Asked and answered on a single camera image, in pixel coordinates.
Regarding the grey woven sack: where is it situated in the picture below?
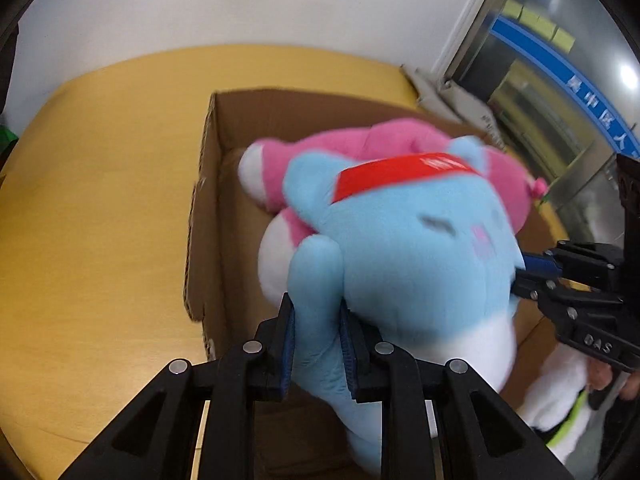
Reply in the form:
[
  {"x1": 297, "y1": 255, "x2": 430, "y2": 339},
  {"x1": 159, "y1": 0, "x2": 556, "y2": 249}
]
[{"x1": 401, "y1": 64, "x2": 503, "y2": 148}]

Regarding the yellow wooden desktop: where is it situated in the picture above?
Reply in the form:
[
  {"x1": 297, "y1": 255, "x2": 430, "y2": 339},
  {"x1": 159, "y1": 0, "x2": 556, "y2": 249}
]
[{"x1": 0, "y1": 45, "x2": 422, "y2": 480}]

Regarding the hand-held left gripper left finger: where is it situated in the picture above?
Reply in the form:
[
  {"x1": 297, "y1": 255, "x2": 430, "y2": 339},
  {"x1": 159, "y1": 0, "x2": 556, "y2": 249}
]
[{"x1": 57, "y1": 292, "x2": 297, "y2": 480}]

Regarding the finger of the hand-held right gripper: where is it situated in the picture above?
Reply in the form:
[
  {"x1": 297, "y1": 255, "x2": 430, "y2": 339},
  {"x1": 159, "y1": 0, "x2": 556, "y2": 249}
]
[
  {"x1": 521, "y1": 241, "x2": 627, "y2": 286},
  {"x1": 511, "y1": 269, "x2": 640, "y2": 372}
]

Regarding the person's right hand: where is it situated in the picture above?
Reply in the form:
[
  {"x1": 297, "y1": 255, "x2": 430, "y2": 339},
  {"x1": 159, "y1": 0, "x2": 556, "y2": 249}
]
[{"x1": 586, "y1": 359, "x2": 640, "y2": 402}]

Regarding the brown cardboard box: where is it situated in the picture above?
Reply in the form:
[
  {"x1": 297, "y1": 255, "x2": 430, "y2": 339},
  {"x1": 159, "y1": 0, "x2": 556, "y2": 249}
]
[{"x1": 184, "y1": 88, "x2": 568, "y2": 480}]

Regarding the glass door with blue band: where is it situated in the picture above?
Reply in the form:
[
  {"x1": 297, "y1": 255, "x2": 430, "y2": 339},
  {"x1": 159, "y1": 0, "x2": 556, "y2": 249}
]
[{"x1": 435, "y1": 0, "x2": 640, "y2": 251}]

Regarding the pink and white plush toy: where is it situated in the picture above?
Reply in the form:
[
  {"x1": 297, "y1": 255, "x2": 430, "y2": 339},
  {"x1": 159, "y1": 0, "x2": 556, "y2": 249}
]
[{"x1": 237, "y1": 117, "x2": 551, "y2": 307}]

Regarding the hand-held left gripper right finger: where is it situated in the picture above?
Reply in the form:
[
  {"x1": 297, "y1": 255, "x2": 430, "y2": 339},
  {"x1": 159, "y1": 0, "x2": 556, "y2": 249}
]
[{"x1": 339, "y1": 300, "x2": 576, "y2": 480}]

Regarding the light blue plush toy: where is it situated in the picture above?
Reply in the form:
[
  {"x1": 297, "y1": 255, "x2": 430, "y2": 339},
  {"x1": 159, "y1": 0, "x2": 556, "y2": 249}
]
[{"x1": 282, "y1": 135, "x2": 527, "y2": 479}]

